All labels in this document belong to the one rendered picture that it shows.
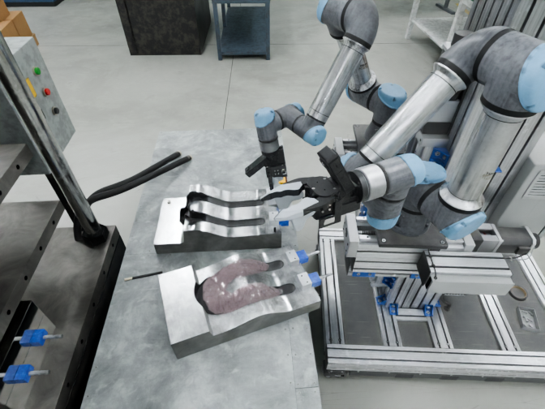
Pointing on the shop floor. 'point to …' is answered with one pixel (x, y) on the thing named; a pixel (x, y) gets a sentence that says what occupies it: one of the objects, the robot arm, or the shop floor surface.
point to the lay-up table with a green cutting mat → (442, 26)
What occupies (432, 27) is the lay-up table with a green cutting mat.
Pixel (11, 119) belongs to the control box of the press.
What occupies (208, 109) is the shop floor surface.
